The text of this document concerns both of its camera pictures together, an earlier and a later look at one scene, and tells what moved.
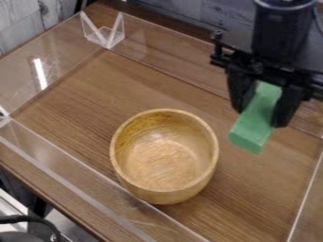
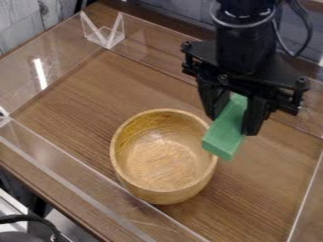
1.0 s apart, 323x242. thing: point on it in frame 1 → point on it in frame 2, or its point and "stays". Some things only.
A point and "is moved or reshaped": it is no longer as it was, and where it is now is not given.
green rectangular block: (252, 125) is moved or reshaped
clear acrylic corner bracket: (104, 37) stays
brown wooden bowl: (164, 154) stays
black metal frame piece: (37, 233) stays
